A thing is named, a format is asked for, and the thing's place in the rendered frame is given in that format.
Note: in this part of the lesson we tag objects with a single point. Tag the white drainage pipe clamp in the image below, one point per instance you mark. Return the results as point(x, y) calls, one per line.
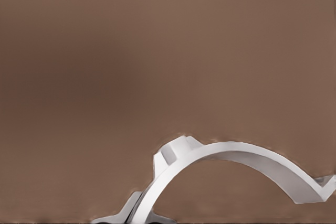
point(210, 153)

